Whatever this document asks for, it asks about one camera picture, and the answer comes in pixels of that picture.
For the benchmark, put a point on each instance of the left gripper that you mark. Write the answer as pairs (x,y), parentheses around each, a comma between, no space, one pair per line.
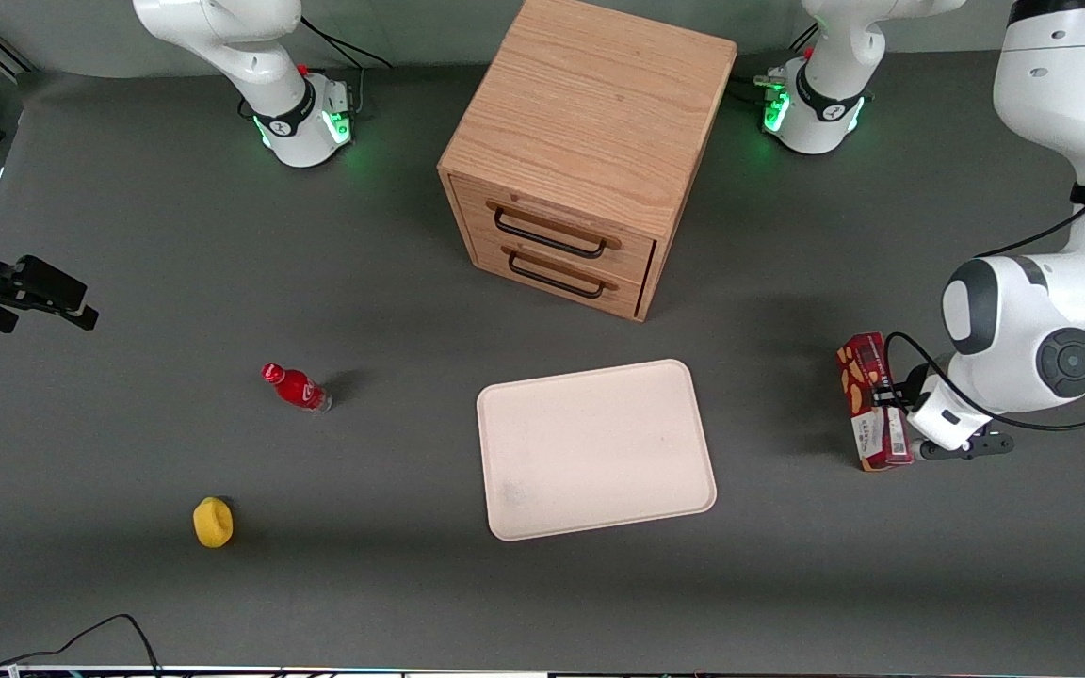
(904,392)

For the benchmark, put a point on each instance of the cream plastic tray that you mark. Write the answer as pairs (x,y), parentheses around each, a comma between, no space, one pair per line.
(594,452)

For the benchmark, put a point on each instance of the grey table mat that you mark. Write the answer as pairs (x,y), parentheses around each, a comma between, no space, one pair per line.
(411,593)

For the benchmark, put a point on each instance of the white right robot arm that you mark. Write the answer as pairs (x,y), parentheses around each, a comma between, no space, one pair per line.
(269,75)

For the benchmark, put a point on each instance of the red soda bottle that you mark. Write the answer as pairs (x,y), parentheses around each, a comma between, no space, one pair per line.
(298,388)

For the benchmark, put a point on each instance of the wooden drawer cabinet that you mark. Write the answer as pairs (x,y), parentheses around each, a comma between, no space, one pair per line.
(590,104)

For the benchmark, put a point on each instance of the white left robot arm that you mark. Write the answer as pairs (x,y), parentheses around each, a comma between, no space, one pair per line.
(1023,311)

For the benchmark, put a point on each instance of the aluminium frame rail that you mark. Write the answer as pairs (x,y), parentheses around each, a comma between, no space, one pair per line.
(1,52)

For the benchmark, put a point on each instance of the red cookie box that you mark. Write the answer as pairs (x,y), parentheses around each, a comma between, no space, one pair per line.
(863,377)

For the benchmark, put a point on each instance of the yellow sponge toy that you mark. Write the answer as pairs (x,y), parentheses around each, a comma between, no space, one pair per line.
(213,524)

